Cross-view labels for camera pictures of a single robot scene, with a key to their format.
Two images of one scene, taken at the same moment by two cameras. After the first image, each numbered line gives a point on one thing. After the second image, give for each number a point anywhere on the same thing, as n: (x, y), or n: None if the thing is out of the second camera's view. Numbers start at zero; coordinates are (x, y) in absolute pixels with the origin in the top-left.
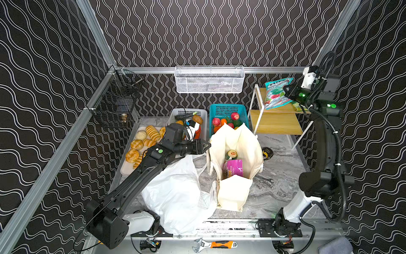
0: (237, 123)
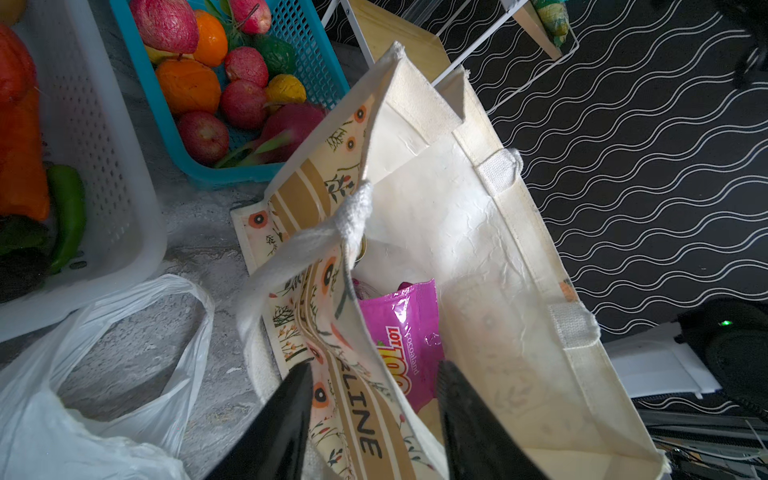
0: (280, 56)
